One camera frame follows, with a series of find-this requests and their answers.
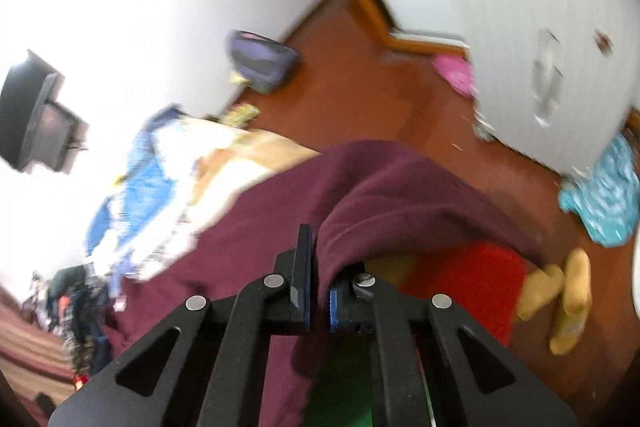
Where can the colour block plush blanket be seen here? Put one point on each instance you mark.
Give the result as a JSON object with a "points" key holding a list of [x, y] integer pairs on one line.
{"points": [[211, 165]]}

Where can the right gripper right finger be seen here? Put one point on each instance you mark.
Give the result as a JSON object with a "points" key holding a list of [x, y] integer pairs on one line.
{"points": [[433, 364]]}

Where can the teal patterned cloth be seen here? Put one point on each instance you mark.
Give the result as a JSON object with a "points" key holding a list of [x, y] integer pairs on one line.
{"points": [[608, 202]]}

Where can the grey purple backpack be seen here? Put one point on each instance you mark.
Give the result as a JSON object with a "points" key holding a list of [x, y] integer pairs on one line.
{"points": [[262, 63]]}

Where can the black wall television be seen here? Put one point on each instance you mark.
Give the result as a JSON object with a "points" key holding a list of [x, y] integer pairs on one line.
{"points": [[27, 88]]}

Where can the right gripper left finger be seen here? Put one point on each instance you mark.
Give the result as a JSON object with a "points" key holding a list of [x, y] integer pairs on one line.
{"points": [[205, 363]]}

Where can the blue patchwork quilt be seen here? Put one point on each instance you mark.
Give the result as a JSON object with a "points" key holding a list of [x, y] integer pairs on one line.
{"points": [[148, 201]]}

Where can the pink clog shoe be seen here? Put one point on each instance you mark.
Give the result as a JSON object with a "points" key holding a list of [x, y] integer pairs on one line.
{"points": [[457, 72]]}

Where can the striped red curtain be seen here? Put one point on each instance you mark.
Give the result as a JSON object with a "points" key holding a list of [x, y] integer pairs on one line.
{"points": [[32, 361]]}

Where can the maroon button shirt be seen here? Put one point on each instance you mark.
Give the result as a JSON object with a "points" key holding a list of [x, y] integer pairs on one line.
{"points": [[363, 200]]}

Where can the small black wall monitor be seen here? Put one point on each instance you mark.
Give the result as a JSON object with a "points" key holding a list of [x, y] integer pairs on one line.
{"points": [[56, 132]]}

